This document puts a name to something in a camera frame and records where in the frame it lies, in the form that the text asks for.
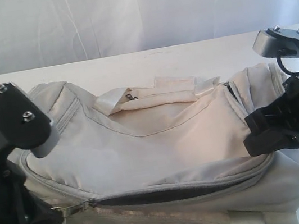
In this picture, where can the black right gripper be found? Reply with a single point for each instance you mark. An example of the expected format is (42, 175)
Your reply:
(276, 126)

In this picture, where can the beige duffel bag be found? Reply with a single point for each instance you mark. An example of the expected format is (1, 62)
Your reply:
(169, 154)

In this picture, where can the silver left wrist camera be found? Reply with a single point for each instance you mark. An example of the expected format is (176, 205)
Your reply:
(23, 124)

